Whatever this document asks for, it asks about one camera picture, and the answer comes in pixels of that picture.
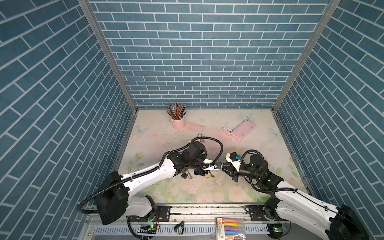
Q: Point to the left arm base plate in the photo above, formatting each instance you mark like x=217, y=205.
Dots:
x=160, y=214

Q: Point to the right circuit board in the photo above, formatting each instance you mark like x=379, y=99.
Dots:
x=275, y=231

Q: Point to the large brass padlock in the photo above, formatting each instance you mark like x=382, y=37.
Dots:
x=207, y=175

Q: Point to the pink case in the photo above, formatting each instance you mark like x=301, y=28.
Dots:
x=243, y=130

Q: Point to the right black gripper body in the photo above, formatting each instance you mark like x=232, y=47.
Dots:
x=235, y=174

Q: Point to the marker pack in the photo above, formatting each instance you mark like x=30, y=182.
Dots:
x=230, y=229

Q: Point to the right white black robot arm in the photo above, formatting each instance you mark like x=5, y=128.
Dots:
x=327, y=221

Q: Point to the left circuit board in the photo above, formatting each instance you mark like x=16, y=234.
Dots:
x=147, y=229

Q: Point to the black metal clip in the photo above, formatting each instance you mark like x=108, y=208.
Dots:
x=179, y=228

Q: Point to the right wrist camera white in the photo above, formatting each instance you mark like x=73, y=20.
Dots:
x=234, y=160

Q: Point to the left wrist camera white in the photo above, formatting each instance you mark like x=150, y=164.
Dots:
x=209, y=165

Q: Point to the coloured pencils bundle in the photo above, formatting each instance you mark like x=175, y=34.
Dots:
x=176, y=111

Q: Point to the circuit board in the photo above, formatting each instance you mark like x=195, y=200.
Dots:
x=147, y=229
x=275, y=231

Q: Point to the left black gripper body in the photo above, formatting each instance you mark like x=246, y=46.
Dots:
x=199, y=165

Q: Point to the red padlock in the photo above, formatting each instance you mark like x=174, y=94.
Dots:
x=201, y=140

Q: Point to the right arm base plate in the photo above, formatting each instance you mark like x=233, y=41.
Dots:
x=263, y=213

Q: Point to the aluminium front rail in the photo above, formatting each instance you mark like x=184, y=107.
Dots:
x=199, y=221

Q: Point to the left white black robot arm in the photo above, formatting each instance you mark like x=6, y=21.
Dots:
x=116, y=196

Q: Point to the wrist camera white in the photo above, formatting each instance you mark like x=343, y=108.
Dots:
x=209, y=165
x=234, y=160

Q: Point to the pink pencil cup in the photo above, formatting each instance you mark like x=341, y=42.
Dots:
x=178, y=124

